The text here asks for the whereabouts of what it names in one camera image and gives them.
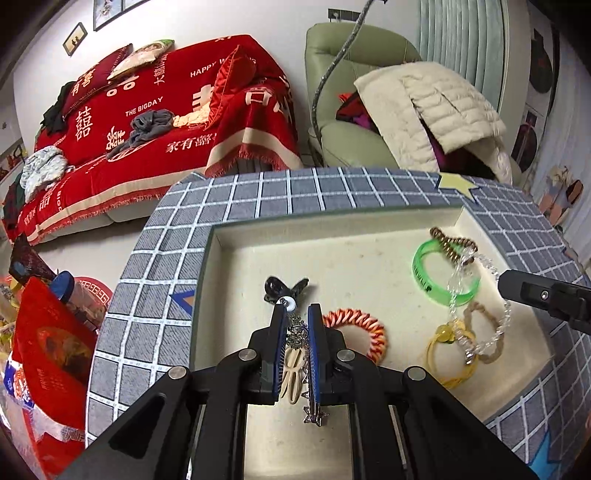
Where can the dark patterned bag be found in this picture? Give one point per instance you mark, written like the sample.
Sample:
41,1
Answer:
30,261

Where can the dark round wall decoration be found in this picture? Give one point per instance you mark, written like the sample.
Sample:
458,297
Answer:
541,60

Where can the dark wall socket panel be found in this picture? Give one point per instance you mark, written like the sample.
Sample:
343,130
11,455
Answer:
342,14

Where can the red tasselled pillow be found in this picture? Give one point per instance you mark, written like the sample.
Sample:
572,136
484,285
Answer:
231,78

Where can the black hair clip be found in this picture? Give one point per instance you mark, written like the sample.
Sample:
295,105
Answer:
274,286

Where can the white poster with dark circle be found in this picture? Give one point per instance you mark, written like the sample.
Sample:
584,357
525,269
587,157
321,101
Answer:
526,145

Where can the small dark framed picture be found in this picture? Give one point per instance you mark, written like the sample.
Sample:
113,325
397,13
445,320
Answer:
75,39

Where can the large framed wall picture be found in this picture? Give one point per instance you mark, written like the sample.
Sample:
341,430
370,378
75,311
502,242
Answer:
107,13

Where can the purple and red clothes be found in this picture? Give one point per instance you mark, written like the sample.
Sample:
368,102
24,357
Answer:
355,115

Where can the white printed plastic bag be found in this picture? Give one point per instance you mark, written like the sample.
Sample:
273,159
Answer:
18,387

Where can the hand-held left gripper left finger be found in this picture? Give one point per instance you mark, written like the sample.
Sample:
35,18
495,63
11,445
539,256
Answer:
278,350

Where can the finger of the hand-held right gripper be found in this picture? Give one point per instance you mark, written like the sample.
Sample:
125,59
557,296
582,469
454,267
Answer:
531,290

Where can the dark red clothes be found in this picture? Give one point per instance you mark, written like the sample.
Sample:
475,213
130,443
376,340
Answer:
11,203

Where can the cream down jacket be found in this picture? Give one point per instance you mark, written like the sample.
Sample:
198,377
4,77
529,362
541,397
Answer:
443,101

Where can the red plastic bag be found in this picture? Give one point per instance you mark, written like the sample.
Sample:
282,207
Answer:
46,346

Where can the pale patterned clothes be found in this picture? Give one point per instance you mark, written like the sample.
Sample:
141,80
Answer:
41,168

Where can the blue capped bottle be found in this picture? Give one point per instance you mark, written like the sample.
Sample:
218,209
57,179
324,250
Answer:
62,284

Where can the red embroidered pillow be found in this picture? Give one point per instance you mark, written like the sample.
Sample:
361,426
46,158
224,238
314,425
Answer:
92,83

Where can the round red tin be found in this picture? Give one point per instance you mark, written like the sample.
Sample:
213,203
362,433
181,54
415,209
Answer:
97,290

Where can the grey crumpled garment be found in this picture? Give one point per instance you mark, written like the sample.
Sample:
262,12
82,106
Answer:
147,124

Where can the pale green curtain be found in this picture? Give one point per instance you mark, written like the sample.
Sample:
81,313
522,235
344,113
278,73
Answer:
461,32

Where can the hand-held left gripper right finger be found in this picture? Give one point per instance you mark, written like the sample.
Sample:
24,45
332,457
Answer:
314,355

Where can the red covered sofa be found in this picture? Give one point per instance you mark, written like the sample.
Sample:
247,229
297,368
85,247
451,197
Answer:
152,152

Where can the printed portrait cushion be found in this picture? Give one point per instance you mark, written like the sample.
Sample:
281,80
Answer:
143,55

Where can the dark crumpled clothes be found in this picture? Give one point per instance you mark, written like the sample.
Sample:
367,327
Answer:
57,110

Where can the white shallow tray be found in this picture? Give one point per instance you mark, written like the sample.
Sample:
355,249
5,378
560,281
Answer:
346,249

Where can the printed figure poster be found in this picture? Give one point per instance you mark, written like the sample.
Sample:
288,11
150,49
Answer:
561,198

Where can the green leather armchair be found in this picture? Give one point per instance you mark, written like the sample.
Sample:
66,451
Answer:
341,138

